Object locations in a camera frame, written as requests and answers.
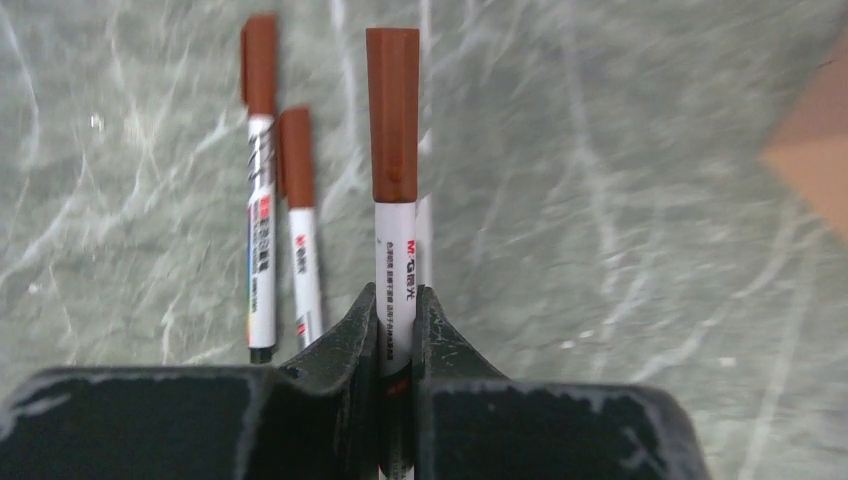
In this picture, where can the white pen black tip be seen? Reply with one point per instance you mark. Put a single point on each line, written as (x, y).
(258, 86)

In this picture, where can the white pen red tip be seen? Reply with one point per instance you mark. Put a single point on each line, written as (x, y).
(396, 308)

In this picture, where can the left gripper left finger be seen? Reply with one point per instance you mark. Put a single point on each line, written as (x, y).
(310, 418)

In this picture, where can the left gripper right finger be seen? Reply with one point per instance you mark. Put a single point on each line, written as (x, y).
(473, 422)

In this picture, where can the orange plastic desk organizer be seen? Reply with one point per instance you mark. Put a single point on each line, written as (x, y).
(808, 148)

